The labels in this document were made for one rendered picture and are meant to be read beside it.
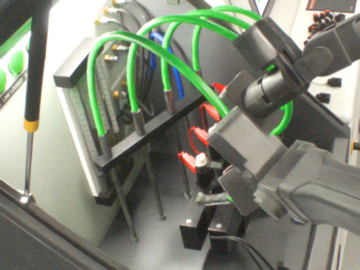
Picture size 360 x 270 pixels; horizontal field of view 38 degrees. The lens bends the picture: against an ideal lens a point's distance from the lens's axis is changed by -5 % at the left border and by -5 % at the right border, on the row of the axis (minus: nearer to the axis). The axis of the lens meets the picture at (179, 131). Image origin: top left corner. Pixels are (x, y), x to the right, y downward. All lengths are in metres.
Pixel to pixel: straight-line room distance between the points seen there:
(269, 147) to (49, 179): 0.57
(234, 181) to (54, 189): 0.47
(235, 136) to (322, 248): 0.52
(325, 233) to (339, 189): 0.65
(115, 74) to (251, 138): 0.70
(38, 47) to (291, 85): 0.40
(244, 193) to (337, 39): 0.25
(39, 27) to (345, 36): 0.43
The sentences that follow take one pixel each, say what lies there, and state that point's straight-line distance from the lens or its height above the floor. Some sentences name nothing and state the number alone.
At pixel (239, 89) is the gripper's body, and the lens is 0.88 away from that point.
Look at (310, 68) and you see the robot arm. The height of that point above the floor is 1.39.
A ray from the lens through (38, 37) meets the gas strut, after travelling 0.54.
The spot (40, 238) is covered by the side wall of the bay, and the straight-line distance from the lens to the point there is 0.78.
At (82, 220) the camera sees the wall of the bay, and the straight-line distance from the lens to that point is 1.24.
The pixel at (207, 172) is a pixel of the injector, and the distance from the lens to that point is 1.05.
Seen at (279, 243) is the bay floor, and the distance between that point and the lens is 1.26.
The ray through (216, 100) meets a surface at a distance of 0.77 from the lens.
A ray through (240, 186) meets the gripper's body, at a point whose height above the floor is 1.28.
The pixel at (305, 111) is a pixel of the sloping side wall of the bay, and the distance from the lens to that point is 1.31.
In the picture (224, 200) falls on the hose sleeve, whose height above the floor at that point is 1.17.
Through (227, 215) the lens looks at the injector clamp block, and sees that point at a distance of 1.13.
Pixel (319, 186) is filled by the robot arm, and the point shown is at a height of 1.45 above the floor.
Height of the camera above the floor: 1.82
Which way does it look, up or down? 39 degrees down
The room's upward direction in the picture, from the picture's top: 11 degrees counter-clockwise
